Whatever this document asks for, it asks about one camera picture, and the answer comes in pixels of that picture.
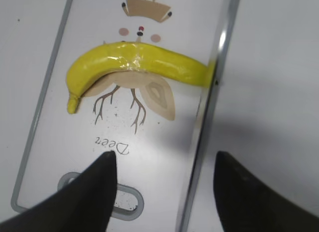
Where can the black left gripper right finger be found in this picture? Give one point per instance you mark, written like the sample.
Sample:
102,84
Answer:
246,204

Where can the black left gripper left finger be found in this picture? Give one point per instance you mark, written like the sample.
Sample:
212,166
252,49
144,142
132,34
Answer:
84,205

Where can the yellow plastic banana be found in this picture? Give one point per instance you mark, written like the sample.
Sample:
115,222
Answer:
122,56

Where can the white grey-rimmed cutting board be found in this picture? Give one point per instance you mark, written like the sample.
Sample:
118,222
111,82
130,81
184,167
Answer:
155,125

